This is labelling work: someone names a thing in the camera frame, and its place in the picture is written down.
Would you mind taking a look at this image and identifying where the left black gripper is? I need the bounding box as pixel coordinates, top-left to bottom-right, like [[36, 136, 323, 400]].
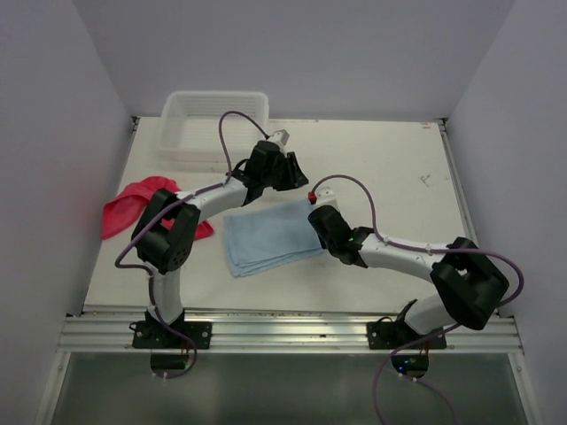
[[261, 151, 307, 191]]

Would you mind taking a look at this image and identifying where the light blue towel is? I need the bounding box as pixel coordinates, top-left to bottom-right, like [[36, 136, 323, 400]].
[[223, 199, 322, 277]]

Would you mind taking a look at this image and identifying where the red towel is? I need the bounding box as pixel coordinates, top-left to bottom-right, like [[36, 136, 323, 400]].
[[100, 175, 214, 243]]

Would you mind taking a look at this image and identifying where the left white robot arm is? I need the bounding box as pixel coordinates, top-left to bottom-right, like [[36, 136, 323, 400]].
[[132, 131, 308, 348]]

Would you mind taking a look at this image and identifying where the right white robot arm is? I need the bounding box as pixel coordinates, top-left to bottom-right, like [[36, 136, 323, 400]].
[[308, 205, 509, 348]]

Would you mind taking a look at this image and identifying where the white plastic mesh basket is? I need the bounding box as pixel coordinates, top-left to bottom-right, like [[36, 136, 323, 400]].
[[155, 90, 269, 164]]

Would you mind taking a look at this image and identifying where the red cable connector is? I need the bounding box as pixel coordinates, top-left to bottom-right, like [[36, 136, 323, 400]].
[[307, 192, 317, 205]]

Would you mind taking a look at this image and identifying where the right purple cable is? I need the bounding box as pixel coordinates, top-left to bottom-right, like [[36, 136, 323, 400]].
[[318, 174, 526, 425]]

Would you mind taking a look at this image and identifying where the purple cable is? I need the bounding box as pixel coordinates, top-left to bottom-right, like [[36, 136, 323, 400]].
[[318, 174, 526, 425], [114, 110, 274, 328]]

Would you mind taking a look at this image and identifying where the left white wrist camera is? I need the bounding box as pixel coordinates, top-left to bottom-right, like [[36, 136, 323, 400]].
[[268, 129, 290, 146]]

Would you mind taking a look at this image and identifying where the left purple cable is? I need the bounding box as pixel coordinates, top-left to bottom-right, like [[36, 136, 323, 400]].
[[114, 110, 274, 328]]

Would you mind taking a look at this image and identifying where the aluminium front rail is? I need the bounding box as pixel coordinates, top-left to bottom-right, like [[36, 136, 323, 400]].
[[57, 309, 524, 354]]

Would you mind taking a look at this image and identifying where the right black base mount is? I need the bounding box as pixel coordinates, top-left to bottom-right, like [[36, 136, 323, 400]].
[[366, 316, 447, 351]]

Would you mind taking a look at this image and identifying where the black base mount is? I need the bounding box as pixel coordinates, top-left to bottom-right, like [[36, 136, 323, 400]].
[[128, 312, 213, 350], [366, 316, 447, 351]]

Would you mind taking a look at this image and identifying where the aluminium side rail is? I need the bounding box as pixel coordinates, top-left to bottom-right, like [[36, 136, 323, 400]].
[[438, 118, 501, 318]]

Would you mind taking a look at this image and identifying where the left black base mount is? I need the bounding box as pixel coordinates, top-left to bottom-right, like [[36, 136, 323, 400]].
[[128, 312, 213, 350]]

